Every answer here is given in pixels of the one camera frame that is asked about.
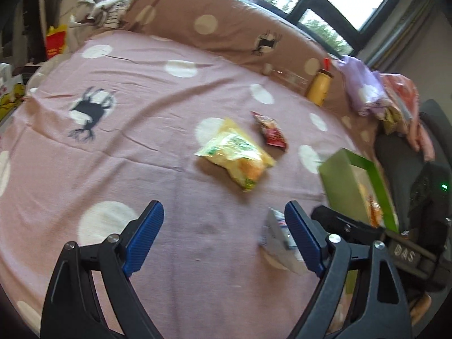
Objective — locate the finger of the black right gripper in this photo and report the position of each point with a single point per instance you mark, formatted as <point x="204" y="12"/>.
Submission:
<point x="352" y="231"/>

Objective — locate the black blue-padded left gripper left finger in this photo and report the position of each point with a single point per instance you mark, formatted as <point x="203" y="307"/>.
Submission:
<point x="71" y="306"/>

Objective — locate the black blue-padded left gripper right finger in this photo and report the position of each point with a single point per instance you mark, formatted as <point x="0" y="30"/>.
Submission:
<point x="379" y="308"/>

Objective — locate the orange snack bag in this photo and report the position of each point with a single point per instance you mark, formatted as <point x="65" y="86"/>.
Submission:
<point x="373" y="209"/>

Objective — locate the green cardboard box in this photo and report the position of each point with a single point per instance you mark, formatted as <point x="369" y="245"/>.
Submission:
<point x="340" y="174"/>

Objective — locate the white blue snack packet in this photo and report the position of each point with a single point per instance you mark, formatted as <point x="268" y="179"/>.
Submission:
<point x="279" y="247"/>

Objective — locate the yellow-green snack bag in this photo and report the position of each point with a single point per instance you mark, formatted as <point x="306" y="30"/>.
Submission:
<point x="232" y="149"/>

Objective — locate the person hand holding gripper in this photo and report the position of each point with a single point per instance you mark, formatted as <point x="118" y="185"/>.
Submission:
<point x="420" y="308"/>

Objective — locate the red small snack packet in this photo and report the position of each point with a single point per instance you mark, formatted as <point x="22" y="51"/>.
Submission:
<point x="270" y="130"/>

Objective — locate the yellow drink bottle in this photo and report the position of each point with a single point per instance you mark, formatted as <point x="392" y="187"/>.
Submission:
<point x="320" y="84"/>

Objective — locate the purple cloth bundle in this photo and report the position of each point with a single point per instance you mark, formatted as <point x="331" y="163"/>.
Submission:
<point x="366" y="93"/>

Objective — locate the clear plastic water bottle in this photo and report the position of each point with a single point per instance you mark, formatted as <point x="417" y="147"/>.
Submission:
<point x="287" y="78"/>

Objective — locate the pink polka-dot bed sheet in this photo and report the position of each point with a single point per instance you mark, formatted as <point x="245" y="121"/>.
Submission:
<point x="118" y="125"/>

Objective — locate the KFC paper bag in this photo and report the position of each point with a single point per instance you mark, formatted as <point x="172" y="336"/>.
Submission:
<point x="12" y="92"/>

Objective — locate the brown polka-dot pillow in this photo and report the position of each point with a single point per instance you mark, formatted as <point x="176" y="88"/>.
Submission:
<point x="237" y="30"/>

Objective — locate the red yellow paper bag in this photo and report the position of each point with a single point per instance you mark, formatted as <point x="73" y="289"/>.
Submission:
<point x="55" y="40"/>

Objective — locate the white striped clothing pile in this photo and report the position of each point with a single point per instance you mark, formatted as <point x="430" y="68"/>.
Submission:
<point x="101" y="14"/>

